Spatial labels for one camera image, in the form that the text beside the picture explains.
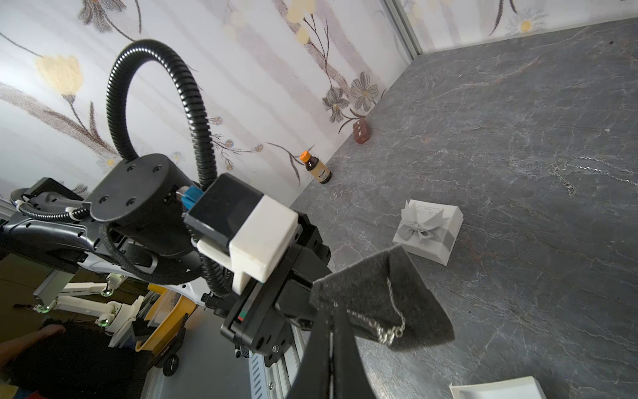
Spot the white jewelry box left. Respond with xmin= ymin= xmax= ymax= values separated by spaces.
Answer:
xmin=393 ymin=199 xmax=464 ymax=266

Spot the small brown red box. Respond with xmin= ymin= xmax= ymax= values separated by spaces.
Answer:
xmin=353 ymin=118 xmax=372 ymax=145

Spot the brown bottle orange cap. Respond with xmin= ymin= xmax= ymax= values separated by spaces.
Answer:
xmin=300 ymin=151 xmax=332 ymax=184

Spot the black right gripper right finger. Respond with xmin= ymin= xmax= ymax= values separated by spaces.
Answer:
xmin=332 ymin=305 xmax=376 ymax=399

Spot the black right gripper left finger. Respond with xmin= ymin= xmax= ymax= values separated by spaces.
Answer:
xmin=287 ymin=310 xmax=332 ymax=399

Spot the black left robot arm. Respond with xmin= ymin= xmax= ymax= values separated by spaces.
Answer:
xmin=1 ymin=154 xmax=331 ymax=363

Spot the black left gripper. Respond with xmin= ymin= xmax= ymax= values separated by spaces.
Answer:
xmin=202 ymin=213 xmax=332 ymax=367

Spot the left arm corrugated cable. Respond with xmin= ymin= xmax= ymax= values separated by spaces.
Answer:
xmin=105 ymin=39 xmax=235 ymax=298

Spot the white box base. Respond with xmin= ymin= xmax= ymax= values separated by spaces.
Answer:
xmin=450 ymin=376 xmax=546 ymax=399

